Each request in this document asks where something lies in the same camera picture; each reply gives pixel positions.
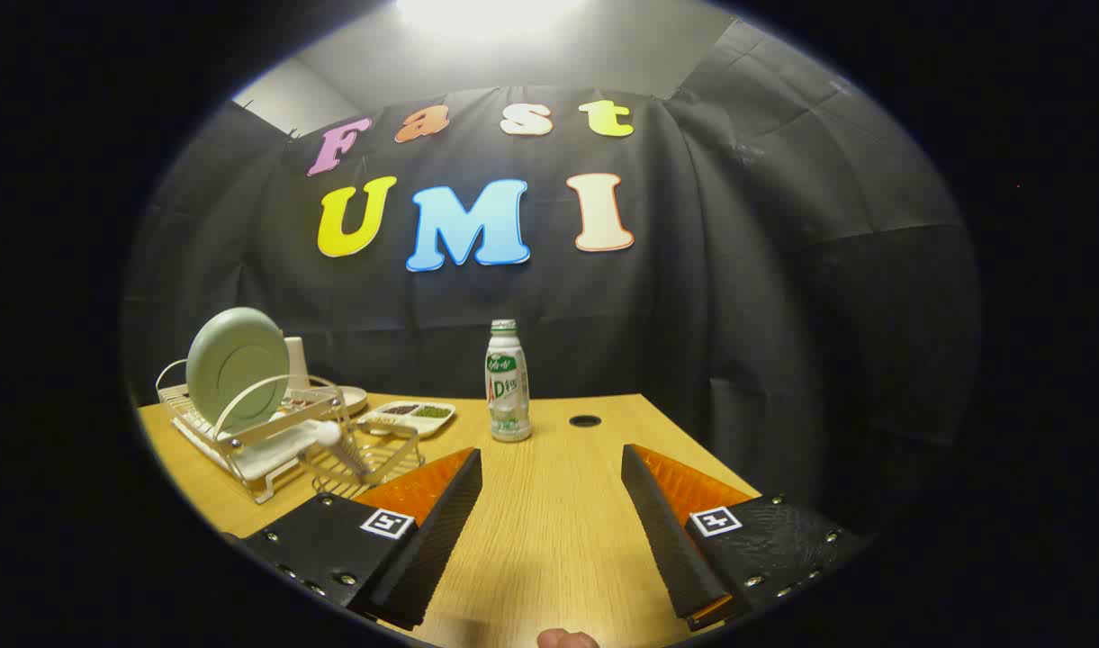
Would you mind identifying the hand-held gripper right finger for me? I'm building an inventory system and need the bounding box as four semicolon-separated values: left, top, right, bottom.
621;444;874;631

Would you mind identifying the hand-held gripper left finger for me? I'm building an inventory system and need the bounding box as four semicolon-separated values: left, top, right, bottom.
241;447;483;631

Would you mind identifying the metal wire basket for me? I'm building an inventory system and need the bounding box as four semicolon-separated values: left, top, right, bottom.
299;423;426;500

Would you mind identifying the spoon with blue checkered handle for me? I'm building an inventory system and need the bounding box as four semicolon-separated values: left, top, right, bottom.
308;419;374;480

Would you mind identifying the white wire dish rack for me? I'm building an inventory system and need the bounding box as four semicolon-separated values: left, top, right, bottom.
156;358;356;505

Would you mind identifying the pale green plate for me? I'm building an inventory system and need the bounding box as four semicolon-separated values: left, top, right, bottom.
186;307;291;433

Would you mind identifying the white divided tray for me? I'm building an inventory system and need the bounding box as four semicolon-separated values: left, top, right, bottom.
358;400;456;440

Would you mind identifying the white drink bottle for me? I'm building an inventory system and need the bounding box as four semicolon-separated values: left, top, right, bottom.
485;319;533;443

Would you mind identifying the white drain tray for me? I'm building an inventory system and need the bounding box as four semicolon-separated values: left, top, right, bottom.
173;409;302;482

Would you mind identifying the white toaster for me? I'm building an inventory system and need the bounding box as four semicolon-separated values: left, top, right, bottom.
284;337;311;392

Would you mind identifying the black backdrop cloth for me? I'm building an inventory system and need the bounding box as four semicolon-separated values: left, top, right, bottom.
122;18;980;541

